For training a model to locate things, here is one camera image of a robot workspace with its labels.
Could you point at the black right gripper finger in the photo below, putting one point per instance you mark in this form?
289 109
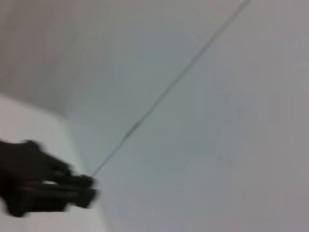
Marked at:
65 198
72 179

